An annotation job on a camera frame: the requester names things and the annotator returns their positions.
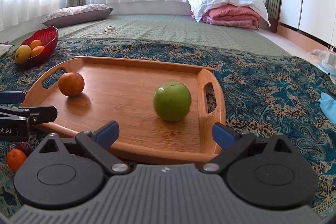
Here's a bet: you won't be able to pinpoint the green quilted bedspread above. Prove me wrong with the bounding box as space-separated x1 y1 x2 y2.
59 14 290 56

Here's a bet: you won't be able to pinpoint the small orange tangerine left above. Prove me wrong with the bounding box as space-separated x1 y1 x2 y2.
6 149 27 172

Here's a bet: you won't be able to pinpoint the wooden serving tray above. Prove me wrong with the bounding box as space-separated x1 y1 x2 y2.
23 56 226 165

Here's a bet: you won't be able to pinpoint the red leaf-shaped bowl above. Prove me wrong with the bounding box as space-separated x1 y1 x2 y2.
16 26 59 69

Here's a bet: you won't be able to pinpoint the light blue cloth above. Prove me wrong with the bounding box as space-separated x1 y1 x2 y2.
319 93 336 126

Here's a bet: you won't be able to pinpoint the orange fruit in bowl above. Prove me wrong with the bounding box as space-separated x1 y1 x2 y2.
30 45 45 57
30 39 43 50

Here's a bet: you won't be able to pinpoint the large green apple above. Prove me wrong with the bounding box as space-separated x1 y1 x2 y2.
153 81 192 122

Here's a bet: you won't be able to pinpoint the dark red date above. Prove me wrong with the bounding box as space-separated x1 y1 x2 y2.
15 142 32 157

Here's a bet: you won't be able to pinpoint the floral grey pillow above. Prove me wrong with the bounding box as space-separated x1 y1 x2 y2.
41 4 113 28

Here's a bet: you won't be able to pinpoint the white string loops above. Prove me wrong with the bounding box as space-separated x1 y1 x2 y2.
81 25 119 38

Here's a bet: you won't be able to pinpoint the pink folded blanket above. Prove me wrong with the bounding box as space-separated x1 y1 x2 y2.
201 4 261 30

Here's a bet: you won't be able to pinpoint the orange fruit in bowl front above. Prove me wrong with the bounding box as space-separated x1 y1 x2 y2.
30 45 45 57

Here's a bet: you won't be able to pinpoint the brownish orange round fruit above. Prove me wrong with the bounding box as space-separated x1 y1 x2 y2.
58 72 85 97

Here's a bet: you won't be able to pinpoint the yellow lemon in bowl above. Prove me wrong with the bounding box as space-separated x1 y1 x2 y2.
14 45 32 64

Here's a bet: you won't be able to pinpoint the orange fruit in bowl rear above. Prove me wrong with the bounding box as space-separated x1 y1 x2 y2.
30 39 43 50

